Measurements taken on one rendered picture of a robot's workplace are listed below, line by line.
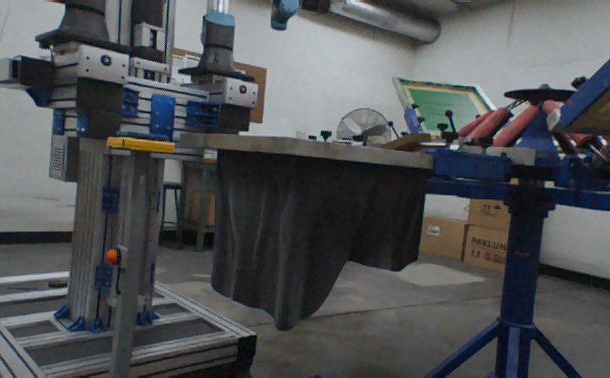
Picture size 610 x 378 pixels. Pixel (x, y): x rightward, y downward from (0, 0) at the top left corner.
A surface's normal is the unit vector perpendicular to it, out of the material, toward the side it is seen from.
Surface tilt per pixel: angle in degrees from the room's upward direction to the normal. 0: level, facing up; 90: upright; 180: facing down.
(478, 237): 89
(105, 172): 90
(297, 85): 90
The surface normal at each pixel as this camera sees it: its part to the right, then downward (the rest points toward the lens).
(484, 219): -0.85, -0.03
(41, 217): 0.59, 0.10
